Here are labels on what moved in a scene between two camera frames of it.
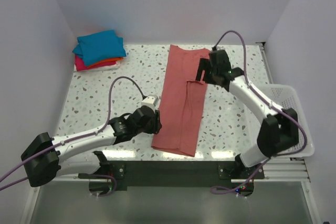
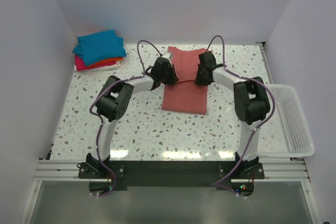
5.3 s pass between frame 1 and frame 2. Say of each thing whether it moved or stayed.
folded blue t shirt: stayed
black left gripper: moved
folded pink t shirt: stayed
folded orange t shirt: stayed
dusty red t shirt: moved
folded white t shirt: stayed
